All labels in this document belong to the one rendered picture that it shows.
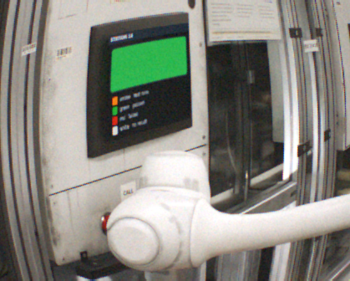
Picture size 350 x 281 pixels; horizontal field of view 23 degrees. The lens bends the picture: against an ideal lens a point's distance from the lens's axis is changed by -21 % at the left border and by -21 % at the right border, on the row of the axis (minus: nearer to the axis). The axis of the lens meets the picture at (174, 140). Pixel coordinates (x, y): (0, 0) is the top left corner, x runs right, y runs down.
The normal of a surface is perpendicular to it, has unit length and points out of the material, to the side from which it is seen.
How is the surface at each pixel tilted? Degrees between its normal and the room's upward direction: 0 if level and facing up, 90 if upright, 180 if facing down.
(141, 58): 90
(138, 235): 88
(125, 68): 90
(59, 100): 90
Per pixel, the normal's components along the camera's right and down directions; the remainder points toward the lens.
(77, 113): 0.83, 0.10
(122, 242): -0.34, 0.09
